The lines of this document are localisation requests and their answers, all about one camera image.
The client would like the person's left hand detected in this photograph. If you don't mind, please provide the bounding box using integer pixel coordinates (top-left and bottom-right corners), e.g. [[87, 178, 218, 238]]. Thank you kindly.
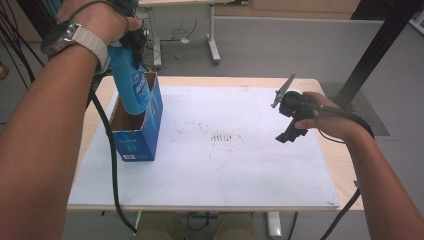
[[57, 0, 143, 48]]

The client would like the thin black wrist cord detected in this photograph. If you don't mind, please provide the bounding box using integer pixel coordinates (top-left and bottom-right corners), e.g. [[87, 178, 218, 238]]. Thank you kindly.
[[314, 112, 347, 145], [67, 0, 132, 32]]

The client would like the person's right leg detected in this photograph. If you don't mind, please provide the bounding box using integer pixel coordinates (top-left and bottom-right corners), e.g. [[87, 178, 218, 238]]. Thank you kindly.
[[218, 212, 256, 240]]

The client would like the thin black cable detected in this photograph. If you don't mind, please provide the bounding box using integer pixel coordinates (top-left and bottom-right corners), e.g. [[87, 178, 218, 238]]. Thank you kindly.
[[287, 211, 299, 240]]

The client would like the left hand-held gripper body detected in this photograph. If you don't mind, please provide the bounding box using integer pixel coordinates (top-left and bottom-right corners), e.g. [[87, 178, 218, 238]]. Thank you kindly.
[[106, 0, 141, 18]]

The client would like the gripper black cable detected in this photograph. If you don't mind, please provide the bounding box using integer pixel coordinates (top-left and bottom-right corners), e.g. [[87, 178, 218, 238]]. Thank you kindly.
[[87, 74, 138, 234], [313, 104, 376, 240]]

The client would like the person's left leg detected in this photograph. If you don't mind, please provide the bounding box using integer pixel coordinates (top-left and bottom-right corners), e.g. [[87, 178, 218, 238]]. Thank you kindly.
[[134, 212, 186, 240]]

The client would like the person's right hand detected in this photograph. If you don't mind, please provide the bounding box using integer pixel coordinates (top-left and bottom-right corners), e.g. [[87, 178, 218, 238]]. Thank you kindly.
[[293, 91, 364, 143]]

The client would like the blue cardboard box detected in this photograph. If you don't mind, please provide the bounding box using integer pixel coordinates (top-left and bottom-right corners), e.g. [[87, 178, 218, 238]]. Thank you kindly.
[[109, 71, 164, 163]]

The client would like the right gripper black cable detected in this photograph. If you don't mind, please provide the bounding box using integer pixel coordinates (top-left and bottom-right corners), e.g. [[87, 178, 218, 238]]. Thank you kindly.
[[313, 104, 376, 240]]

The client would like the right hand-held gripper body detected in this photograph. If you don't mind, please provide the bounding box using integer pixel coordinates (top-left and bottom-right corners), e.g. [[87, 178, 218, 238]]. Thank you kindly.
[[270, 72, 323, 122]]

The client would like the wristwatch with white band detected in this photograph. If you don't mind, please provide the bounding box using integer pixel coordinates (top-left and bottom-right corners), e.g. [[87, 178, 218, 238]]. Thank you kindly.
[[39, 20, 112, 74]]

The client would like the blue detergent bottle white cap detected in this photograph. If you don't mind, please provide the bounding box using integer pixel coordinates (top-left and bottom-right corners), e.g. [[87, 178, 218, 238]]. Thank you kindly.
[[107, 44, 152, 116]]

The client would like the black cable loop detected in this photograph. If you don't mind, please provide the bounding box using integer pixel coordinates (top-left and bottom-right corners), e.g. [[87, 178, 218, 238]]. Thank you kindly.
[[186, 212, 219, 232]]

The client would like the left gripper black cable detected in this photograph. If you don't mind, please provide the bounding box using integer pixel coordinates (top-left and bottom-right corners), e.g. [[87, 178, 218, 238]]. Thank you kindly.
[[87, 74, 138, 234]]

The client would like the white desk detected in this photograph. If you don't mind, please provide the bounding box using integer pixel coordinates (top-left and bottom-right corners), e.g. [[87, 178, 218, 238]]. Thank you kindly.
[[138, 0, 249, 69]]

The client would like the white table mat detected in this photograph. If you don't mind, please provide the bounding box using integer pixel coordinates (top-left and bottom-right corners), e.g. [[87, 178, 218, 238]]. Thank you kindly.
[[66, 84, 341, 211]]

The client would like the person's leg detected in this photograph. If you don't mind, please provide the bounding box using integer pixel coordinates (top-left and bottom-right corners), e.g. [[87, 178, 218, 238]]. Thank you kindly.
[[218, 212, 256, 240], [134, 212, 186, 240]]

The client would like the wooden cabinet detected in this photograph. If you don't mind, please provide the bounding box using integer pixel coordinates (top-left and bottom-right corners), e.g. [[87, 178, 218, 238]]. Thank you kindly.
[[214, 0, 361, 20]]

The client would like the tangle of black floor cables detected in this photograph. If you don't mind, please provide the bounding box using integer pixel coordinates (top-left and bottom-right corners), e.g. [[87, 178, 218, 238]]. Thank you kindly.
[[0, 0, 201, 101]]

